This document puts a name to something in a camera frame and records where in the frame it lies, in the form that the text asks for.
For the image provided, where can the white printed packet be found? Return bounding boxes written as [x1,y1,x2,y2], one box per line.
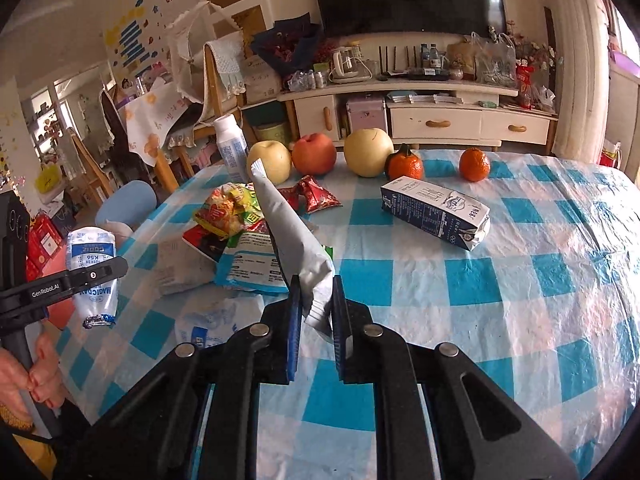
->
[153,235,215,296]

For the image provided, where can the blue white snack bag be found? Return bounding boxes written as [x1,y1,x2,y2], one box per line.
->
[215,231,335,295]

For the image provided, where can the blue white milk carton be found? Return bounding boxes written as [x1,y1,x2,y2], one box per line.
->
[381,177,491,252]

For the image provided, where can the yellow colourful snack bag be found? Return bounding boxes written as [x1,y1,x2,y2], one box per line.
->
[193,182,264,238]

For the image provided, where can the grey white foil wrapper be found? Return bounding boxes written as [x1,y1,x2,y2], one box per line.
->
[250,159,335,338]

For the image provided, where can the red snack wrapper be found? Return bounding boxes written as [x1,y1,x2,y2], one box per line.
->
[279,176,342,214]

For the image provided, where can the white blue milk pouch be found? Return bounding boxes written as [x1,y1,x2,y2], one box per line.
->
[66,226,117,330]

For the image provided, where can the person's left hand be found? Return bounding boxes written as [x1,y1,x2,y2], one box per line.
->
[1,332,67,427]

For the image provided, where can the red gift boxes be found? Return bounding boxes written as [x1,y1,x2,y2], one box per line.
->
[26,212,63,282]

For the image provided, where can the blue white checkered tablecloth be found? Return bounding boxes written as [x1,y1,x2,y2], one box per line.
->
[56,150,639,479]

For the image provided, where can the white plastic milk bottle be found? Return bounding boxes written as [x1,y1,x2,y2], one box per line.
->
[214,114,248,182]

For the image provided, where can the small tangerine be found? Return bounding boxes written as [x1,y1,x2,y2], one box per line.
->
[459,148,491,182]

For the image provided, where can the yellow apple left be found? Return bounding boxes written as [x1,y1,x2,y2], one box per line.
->
[246,140,292,185]

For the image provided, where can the yellow pear right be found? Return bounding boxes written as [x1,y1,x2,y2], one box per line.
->
[344,128,394,178]

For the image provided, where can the wooden dining chair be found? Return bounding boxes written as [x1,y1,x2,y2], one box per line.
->
[153,44,240,194]

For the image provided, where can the red apple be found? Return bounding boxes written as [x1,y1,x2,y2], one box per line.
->
[292,132,336,176]

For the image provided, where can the cream tv cabinet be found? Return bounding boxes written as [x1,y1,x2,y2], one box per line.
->
[278,79,558,153]

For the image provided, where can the pink storage box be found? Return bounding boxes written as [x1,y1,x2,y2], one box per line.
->
[346,94,388,132]

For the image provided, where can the dark blue flower bouquet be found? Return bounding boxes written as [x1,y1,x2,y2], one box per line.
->
[250,13,322,78]

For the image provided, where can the white electric kettle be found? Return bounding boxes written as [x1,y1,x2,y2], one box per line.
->
[329,44,373,84]

